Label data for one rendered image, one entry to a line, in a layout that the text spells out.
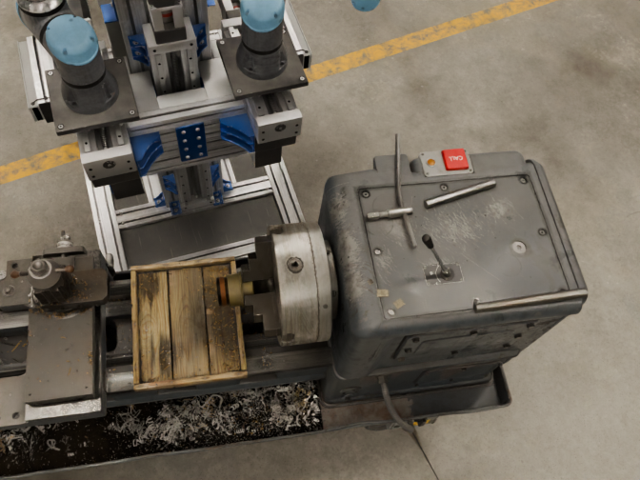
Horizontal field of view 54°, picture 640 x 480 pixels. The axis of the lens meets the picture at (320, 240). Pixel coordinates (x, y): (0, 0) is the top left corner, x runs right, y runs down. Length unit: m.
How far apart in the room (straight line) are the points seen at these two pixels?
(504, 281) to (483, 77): 2.24
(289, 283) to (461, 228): 0.45
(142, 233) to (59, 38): 1.18
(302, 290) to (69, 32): 0.86
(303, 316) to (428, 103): 2.15
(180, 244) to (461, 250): 1.43
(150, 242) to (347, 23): 1.78
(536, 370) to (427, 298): 1.50
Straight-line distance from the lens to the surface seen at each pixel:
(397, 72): 3.56
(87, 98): 1.83
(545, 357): 2.98
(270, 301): 1.59
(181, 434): 2.06
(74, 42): 1.73
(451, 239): 1.57
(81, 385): 1.73
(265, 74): 1.88
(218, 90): 1.99
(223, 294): 1.60
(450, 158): 1.68
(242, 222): 2.71
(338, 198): 1.58
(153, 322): 1.83
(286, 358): 1.80
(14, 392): 1.85
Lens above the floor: 2.59
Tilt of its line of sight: 63 degrees down
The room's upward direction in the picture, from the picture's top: 12 degrees clockwise
